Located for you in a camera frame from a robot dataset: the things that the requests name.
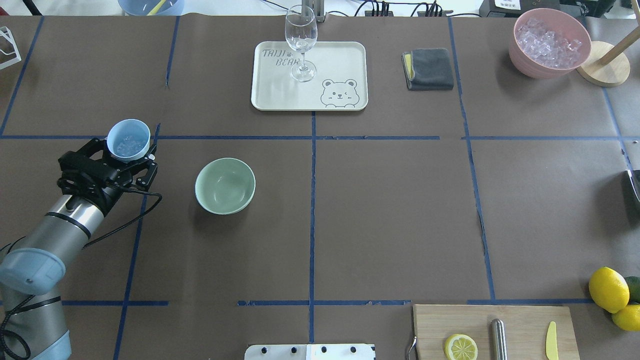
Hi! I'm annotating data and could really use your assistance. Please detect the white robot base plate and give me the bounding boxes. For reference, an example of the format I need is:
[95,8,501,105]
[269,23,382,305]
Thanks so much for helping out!
[244,342,377,360]

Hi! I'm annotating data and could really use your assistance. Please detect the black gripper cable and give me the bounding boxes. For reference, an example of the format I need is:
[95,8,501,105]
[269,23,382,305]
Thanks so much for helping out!
[82,187,163,250]

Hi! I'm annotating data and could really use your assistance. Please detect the steel knife handle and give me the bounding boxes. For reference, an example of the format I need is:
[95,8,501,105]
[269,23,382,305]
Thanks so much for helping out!
[491,318,508,360]

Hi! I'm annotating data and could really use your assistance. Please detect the lemon half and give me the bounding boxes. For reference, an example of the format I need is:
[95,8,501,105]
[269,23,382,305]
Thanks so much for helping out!
[443,333,479,360]

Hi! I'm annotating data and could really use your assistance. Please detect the clear ice cubes poured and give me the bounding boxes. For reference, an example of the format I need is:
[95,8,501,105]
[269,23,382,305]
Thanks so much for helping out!
[113,136,146,158]

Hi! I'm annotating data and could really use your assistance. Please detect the blue bowl at edge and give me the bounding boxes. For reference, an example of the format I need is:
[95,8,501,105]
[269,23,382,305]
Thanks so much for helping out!
[118,0,185,16]

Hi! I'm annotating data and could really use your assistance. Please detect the green bowl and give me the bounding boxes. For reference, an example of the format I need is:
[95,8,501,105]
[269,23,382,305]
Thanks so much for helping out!
[194,157,256,215]

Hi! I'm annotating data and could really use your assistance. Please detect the clear ice cubes in pink bowl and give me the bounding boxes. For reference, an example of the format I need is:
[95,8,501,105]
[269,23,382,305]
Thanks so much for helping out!
[515,17,585,69]

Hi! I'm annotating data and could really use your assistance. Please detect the yellow plastic knife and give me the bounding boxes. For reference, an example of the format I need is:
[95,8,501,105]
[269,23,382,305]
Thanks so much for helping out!
[545,321,559,360]

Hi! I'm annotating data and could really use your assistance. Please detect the wooden cutting board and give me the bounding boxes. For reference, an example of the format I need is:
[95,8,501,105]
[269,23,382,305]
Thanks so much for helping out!
[413,304,580,360]

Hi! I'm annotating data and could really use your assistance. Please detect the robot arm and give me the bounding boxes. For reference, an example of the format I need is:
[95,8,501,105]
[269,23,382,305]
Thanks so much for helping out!
[1,137,158,360]

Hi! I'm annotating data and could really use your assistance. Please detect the pink bowl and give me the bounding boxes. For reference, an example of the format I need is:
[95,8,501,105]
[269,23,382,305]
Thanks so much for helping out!
[509,7,592,79]

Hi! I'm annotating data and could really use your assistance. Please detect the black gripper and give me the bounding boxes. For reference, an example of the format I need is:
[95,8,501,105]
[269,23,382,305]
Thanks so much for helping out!
[56,137,158,215]

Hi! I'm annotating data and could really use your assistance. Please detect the green lime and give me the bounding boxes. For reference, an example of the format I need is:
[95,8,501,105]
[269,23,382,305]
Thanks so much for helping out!
[624,276,640,304]

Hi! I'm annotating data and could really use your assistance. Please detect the black power strip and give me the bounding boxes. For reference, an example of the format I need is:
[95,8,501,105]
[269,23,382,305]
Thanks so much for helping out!
[364,2,394,18]

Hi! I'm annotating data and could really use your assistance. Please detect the cream bear tray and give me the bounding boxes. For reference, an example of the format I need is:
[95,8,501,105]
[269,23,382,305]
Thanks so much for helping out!
[251,41,369,111]

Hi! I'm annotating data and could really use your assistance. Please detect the large yellow lemon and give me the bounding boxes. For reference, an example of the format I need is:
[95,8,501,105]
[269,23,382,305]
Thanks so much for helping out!
[588,266,630,314]

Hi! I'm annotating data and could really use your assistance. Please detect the clear wine glass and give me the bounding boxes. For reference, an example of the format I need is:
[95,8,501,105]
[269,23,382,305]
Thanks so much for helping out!
[285,4,318,83]

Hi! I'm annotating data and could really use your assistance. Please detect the light blue plastic cup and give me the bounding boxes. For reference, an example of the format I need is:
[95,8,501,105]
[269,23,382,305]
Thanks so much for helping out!
[106,118,151,163]

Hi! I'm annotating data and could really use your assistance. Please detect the grey folded cloth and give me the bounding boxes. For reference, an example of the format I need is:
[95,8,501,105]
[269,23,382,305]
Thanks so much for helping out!
[401,48,454,91]

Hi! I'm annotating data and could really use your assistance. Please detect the small yellow lemon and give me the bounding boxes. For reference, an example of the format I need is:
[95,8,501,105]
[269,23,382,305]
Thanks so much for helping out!
[611,304,640,332]

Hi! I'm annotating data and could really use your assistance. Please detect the round wooden stand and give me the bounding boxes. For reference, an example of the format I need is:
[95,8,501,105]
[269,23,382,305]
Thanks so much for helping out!
[577,26,640,87]

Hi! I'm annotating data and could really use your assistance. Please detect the white wire rack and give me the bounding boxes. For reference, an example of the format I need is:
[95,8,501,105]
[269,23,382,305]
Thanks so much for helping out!
[0,26,22,70]

